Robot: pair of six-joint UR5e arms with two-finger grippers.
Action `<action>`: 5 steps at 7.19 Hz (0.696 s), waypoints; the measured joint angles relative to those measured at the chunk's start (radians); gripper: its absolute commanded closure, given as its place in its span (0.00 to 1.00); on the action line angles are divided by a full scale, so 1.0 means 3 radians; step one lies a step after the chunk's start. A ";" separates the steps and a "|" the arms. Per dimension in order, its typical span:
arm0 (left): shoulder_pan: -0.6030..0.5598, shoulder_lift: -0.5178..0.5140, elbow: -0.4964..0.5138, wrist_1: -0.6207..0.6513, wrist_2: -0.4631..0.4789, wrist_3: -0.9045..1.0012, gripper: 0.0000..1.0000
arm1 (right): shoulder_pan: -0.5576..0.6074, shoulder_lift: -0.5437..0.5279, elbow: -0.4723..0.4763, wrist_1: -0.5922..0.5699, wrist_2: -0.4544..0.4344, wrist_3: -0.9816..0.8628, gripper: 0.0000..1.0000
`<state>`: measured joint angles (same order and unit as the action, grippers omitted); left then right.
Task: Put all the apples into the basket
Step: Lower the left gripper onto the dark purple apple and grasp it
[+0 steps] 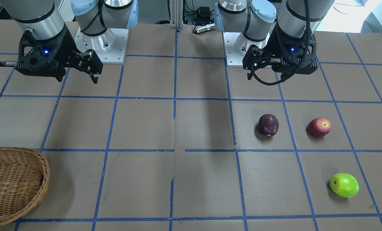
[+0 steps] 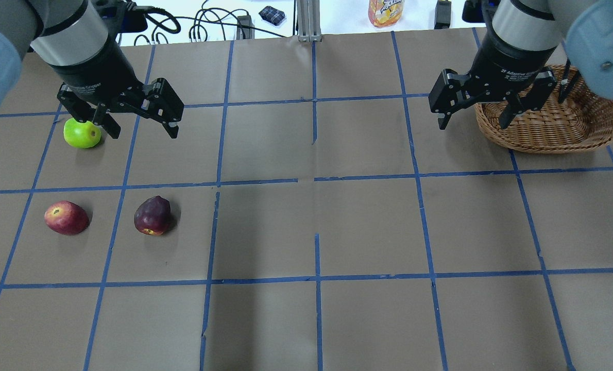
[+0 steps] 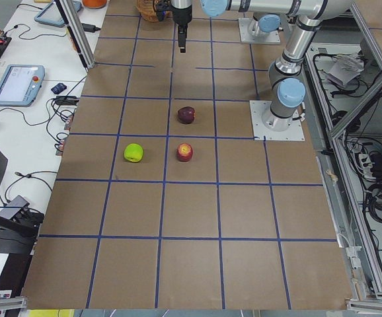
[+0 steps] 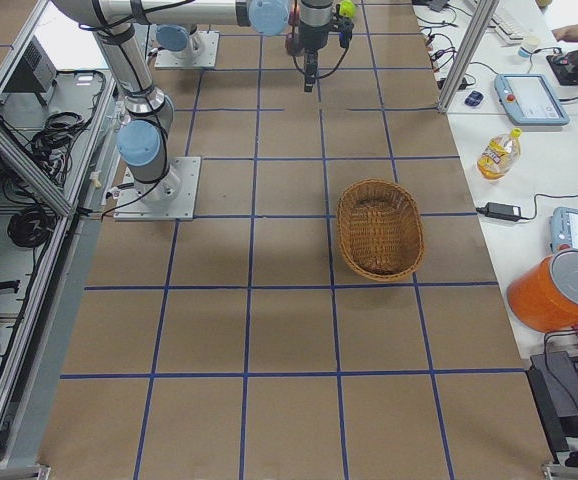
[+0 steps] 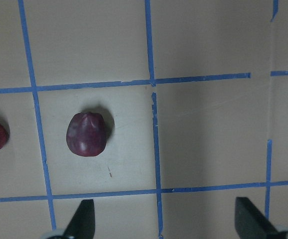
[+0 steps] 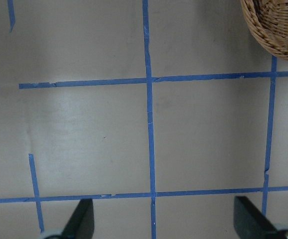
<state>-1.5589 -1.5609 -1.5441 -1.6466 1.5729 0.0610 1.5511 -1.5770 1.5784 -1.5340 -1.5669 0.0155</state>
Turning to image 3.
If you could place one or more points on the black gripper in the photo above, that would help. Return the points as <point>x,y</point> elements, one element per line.
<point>182,15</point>

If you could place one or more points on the dark red apple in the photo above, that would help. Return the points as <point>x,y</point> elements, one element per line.
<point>186,114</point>

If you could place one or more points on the red yellow apple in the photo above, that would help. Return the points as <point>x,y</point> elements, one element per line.
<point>184,152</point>

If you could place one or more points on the green apple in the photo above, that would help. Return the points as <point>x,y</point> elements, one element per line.
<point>133,152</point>

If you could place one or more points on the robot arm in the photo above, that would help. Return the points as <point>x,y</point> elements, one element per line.
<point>289,91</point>
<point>261,28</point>

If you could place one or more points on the wicker basket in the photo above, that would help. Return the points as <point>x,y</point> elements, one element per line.
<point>147,12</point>

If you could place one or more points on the black power adapter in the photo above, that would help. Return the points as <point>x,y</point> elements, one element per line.
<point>90,28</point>

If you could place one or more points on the orange round object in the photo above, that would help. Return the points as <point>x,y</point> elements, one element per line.
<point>94,4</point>

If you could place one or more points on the far teach pendant tablet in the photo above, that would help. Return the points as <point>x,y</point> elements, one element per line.
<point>55,15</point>

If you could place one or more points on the teach pendant tablet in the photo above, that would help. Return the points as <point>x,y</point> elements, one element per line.
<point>20,84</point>
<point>55,15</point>

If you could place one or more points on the near teach pendant tablet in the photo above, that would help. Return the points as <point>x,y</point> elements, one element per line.
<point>20,84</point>

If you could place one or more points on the white power strip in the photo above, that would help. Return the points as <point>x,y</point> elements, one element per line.
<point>364,163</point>

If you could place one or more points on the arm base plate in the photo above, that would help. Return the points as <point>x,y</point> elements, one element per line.
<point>251,33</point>
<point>267,127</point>

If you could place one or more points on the aluminium frame post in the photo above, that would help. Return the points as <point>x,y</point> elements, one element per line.
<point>75,29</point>

